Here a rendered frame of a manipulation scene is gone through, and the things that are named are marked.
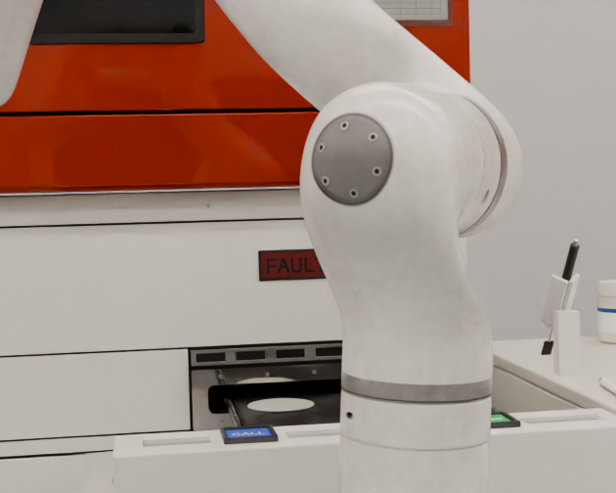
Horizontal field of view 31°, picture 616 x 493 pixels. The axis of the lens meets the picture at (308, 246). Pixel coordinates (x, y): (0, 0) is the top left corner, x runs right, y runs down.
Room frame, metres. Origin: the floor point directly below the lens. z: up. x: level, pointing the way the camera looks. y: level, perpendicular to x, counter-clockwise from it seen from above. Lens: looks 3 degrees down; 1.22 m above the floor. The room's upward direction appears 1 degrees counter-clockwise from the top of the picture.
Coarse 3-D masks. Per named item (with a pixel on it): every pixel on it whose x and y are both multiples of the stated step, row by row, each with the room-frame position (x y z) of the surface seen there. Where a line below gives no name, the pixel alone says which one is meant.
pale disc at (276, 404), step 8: (264, 400) 1.66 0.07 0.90; (272, 400) 1.66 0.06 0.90; (280, 400) 1.65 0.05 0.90; (288, 400) 1.65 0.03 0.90; (296, 400) 1.65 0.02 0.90; (304, 400) 1.65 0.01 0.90; (256, 408) 1.60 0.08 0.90; (264, 408) 1.60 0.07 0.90; (272, 408) 1.60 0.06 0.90; (280, 408) 1.59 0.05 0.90; (288, 408) 1.59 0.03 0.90; (296, 408) 1.59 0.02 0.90; (304, 408) 1.59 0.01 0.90
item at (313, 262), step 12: (276, 252) 1.73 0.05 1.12; (288, 252) 1.73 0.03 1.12; (300, 252) 1.73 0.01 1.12; (312, 252) 1.74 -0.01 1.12; (264, 264) 1.73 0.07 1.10; (276, 264) 1.73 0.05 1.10; (288, 264) 1.73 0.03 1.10; (300, 264) 1.73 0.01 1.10; (312, 264) 1.74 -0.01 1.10; (264, 276) 1.73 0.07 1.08; (276, 276) 1.73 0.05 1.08; (288, 276) 1.73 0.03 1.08; (300, 276) 1.73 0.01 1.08; (312, 276) 1.74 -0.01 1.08
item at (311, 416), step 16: (240, 400) 1.66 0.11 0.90; (256, 400) 1.66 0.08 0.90; (320, 400) 1.65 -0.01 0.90; (336, 400) 1.65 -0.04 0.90; (256, 416) 1.54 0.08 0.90; (272, 416) 1.54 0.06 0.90; (288, 416) 1.54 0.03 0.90; (304, 416) 1.54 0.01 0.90; (320, 416) 1.54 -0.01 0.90; (336, 416) 1.53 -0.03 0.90
